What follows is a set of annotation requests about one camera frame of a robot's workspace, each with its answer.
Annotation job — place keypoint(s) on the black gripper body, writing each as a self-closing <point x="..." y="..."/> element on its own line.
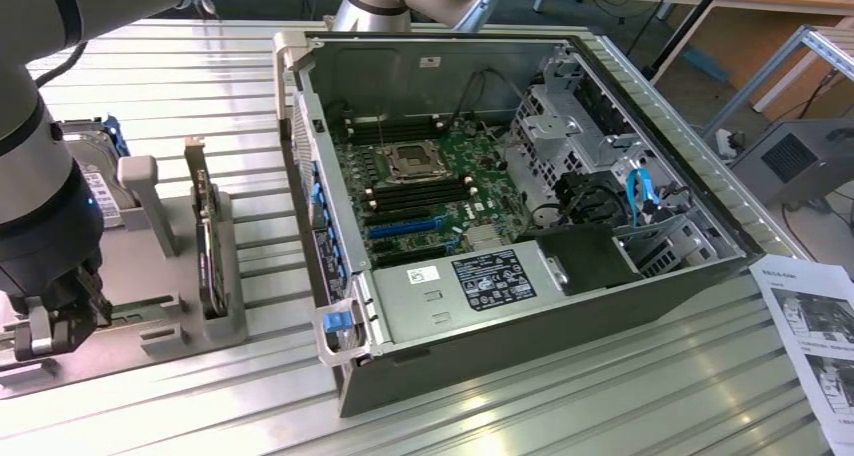
<point x="50" y="236"/>

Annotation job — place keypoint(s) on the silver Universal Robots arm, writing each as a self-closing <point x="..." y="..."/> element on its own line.
<point x="27" y="16"/>

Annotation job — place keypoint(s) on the black RAM slot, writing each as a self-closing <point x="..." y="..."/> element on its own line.
<point x="421" y="197"/>
<point x="419" y="183"/>
<point x="421" y="204"/>
<point x="419" y="190"/>
<point x="393" y="127"/>
<point x="394" y="133"/>
<point x="390" y="121"/>

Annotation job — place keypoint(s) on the grey parts rack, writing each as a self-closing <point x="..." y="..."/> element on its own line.
<point x="136" y="276"/>

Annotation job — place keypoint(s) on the black graphics card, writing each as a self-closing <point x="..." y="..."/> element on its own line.
<point x="210" y="256"/>

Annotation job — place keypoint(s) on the blue case latch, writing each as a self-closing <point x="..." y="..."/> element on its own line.
<point x="335" y="323"/>

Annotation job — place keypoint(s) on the black expansion slot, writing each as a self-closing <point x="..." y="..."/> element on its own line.
<point x="413" y="256"/>
<point x="399" y="216"/>

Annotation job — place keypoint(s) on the blue expansion slot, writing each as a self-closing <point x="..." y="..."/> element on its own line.
<point x="407" y="228"/>

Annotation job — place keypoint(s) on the grey power supply unit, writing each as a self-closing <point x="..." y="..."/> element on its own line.
<point x="427" y="306"/>

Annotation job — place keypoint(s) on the CPU socket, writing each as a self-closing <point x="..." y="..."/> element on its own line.
<point x="410" y="161"/>

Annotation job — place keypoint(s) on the green motherboard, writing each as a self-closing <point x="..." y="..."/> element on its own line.
<point x="470" y="196"/>

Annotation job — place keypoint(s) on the silver chipset heat sink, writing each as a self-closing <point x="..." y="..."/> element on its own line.
<point x="487" y="238"/>

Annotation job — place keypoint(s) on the open black PC case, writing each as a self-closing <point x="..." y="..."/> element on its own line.
<point x="507" y="371"/>

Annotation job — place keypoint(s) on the metal disk bay cage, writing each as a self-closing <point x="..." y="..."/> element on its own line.
<point x="554" y="141"/>

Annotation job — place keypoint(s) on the white power strip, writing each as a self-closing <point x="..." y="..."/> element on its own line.
<point x="729" y="143"/>

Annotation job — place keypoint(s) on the black stand pole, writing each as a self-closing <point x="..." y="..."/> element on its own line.
<point x="694" y="21"/>

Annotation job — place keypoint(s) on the printed instruction paper sheet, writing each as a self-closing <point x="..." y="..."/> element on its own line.
<point x="810" y="336"/>

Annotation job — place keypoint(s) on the grey metal box unit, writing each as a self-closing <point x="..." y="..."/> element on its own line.
<point x="794" y="156"/>

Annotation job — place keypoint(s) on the hard disk with blue bracket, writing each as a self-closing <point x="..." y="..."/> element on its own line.
<point x="100" y="191"/>

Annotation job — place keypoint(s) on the aluminium profile frame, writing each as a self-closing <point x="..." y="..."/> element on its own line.
<point x="810" y="38"/>

